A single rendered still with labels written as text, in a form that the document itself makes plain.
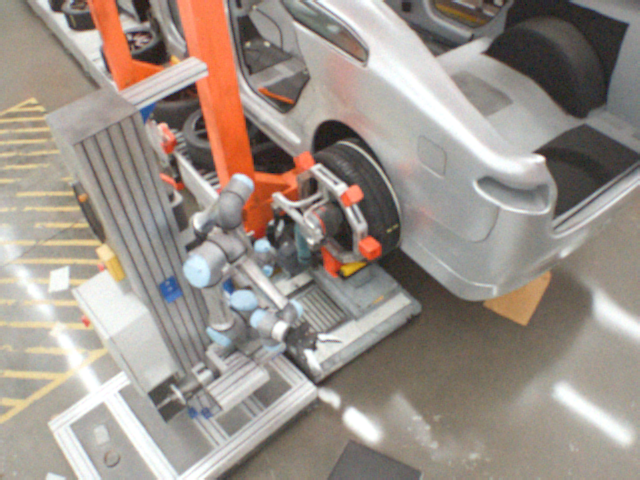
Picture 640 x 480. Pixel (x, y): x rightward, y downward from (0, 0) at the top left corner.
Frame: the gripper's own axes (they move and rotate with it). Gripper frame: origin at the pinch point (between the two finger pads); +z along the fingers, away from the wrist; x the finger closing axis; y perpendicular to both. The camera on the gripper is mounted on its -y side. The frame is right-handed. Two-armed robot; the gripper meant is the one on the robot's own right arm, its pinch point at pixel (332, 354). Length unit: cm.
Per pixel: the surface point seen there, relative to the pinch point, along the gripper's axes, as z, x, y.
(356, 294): -49, -106, 88
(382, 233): -29, -92, 20
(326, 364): -43, -65, 108
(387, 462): 22, -19, 88
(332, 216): -50, -78, 10
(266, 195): -113, -104, 39
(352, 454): 5, -14, 89
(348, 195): -45, -82, -2
